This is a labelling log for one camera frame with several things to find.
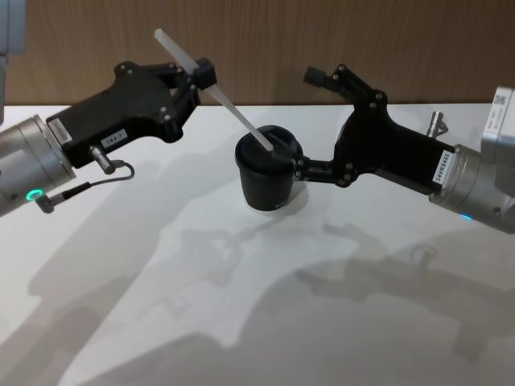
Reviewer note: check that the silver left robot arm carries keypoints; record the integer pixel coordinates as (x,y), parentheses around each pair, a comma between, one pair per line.
(24,161)

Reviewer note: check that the black paper cup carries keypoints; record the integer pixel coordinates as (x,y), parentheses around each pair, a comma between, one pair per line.
(267,189)

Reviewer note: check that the black plastic cup lid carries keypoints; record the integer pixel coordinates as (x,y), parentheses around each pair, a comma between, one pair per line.
(261,154)

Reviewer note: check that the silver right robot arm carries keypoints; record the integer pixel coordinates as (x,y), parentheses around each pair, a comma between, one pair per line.
(479,185)

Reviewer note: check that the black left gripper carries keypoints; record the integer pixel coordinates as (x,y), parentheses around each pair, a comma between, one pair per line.
(120,108)

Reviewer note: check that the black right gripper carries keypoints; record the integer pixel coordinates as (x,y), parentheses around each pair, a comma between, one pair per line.
(386,149)

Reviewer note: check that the grey metal post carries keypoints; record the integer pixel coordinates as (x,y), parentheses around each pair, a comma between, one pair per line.
(10,28)

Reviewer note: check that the white plastic straw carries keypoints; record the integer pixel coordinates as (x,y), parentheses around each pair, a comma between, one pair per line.
(237,114)

